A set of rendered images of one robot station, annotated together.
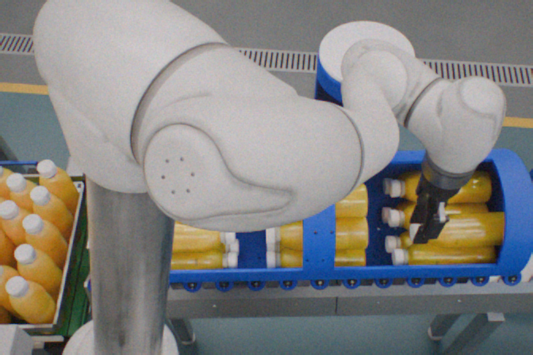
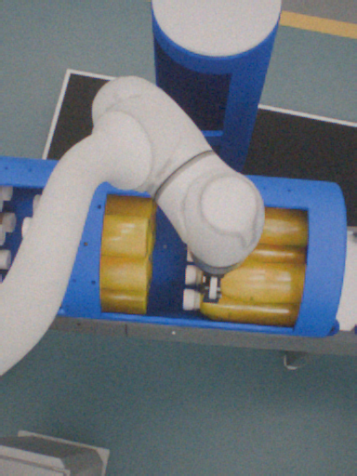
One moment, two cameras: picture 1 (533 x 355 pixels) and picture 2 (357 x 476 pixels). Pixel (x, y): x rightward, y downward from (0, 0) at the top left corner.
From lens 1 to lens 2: 0.44 m
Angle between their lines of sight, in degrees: 18
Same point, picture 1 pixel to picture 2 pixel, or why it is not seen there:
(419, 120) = (165, 206)
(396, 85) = (136, 165)
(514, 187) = (322, 251)
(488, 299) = (303, 341)
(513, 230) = (310, 301)
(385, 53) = (129, 121)
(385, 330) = not seen: hidden behind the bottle
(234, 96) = not seen: outside the picture
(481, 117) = (220, 235)
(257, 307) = not seen: hidden behind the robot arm
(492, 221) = (297, 280)
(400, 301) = (201, 334)
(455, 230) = (251, 286)
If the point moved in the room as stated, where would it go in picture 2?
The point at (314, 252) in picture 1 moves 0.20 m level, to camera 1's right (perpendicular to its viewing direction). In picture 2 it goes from (73, 299) to (191, 308)
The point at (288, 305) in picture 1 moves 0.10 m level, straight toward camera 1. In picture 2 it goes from (70, 323) to (60, 371)
